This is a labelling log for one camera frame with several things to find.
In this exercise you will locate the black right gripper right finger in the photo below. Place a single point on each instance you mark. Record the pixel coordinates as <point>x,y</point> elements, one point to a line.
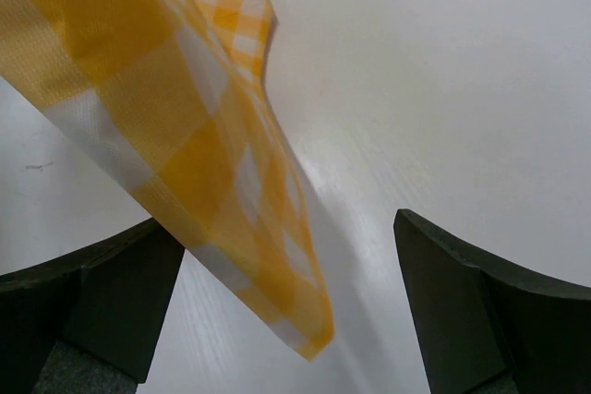
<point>487,325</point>

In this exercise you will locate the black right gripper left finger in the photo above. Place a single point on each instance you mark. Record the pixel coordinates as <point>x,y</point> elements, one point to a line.
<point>89,321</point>

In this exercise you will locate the yellow white checkered cloth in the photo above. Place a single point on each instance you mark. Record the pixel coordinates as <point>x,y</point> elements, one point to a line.
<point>167,97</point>

